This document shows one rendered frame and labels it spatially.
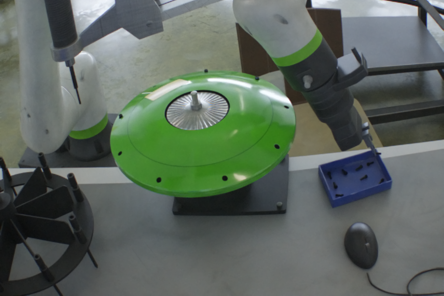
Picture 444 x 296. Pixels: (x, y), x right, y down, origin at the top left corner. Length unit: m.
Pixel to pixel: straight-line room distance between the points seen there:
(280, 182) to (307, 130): 0.60
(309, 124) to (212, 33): 1.83
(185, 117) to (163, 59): 2.30
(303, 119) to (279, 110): 0.72
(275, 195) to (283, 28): 0.33
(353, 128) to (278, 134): 0.13
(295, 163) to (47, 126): 0.50
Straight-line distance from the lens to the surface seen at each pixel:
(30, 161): 1.46
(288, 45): 0.85
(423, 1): 0.82
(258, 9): 0.82
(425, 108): 2.53
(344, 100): 0.93
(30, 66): 1.07
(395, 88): 2.91
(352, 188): 1.04
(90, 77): 1.27
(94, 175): 1.15
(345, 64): 0.92
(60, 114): 1.17
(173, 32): 3.50
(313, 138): 1.61
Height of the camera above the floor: 1.66
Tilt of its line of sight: 37 degrees down
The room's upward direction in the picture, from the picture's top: 8 degrees counter-clockwise
